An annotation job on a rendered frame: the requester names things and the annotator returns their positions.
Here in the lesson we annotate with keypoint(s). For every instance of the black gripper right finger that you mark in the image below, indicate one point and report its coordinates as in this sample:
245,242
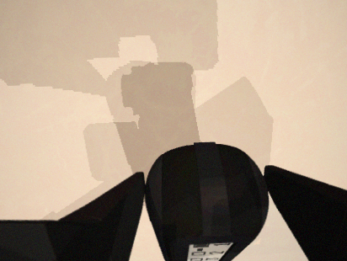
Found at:
315,212

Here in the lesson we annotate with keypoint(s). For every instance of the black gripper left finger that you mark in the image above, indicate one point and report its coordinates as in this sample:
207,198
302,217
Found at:
102,230

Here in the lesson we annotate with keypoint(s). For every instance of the dark grey switch panel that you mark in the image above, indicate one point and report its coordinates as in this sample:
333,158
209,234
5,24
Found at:
206,202

